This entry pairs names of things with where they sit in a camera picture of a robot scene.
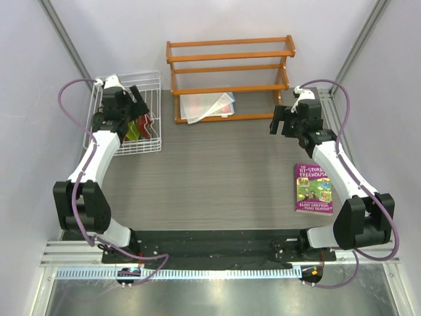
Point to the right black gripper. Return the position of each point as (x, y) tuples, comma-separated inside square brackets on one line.
[(282, 113)]

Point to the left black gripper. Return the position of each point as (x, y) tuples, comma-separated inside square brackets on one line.
[(139, 108)]

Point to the red floral plate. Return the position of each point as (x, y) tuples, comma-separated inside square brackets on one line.
[(143, 124)]

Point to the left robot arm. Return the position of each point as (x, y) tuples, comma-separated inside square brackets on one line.
[(80, 202)]

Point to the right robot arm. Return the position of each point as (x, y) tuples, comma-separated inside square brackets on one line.
[(366, 216)]

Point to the orange wooden shelf rack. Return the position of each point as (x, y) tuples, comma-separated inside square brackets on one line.
[(222, 66)]

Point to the green plate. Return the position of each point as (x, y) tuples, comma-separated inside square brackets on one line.
[(133, 133)]

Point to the clear plastic document sleeve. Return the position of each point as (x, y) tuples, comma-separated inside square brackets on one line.
[(196, 107)]

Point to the purple treehouse book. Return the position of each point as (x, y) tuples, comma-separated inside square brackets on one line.
[(313, 190)]

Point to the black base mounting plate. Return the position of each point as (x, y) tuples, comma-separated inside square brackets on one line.
[(221, 250)]

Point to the white wire dish rack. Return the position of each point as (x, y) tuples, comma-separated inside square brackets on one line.
[(149, 86)]

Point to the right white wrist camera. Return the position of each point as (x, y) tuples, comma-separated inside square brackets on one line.
[(301, 94)]

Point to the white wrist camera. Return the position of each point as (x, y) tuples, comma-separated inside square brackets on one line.
[(301, 94), (111, 81)]

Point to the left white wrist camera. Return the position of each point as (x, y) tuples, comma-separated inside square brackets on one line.
[(111, 81)]

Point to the slotted cable duct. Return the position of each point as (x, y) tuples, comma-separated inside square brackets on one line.
[(116, 273)]

